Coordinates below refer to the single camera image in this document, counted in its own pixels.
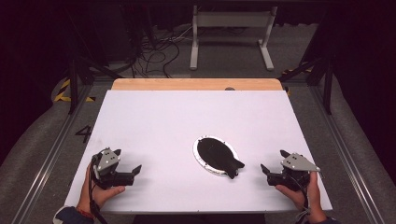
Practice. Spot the white table board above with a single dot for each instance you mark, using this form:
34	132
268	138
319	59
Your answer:
174	124

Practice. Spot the oval mirror with beaded rim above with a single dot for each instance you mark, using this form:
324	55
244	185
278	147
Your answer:
216	154

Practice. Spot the yellow and black floor tape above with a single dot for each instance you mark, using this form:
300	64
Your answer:
294	71

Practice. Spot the person's right hand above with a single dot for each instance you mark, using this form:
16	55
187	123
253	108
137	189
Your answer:
313	199

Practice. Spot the aluminium floor rail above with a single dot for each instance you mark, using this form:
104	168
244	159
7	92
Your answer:
345	149
53	152

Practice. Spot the white metal desk frame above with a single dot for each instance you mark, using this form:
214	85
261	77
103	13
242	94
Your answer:
232	19

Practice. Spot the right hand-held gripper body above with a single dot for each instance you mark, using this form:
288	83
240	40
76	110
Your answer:
297	163

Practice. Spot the black metal stand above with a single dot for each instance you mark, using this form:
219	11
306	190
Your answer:
74	87
327	84

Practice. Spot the wooden table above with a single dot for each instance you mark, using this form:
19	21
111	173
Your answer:
186	84

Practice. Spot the person's left hand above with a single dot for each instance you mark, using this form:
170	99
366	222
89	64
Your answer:
95	196

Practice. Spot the small grey round knob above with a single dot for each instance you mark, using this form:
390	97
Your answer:
229	89

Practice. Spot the red wrist band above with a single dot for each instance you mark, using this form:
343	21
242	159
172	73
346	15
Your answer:
85	212

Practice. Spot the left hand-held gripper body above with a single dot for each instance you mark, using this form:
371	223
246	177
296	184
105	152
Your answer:
106	163

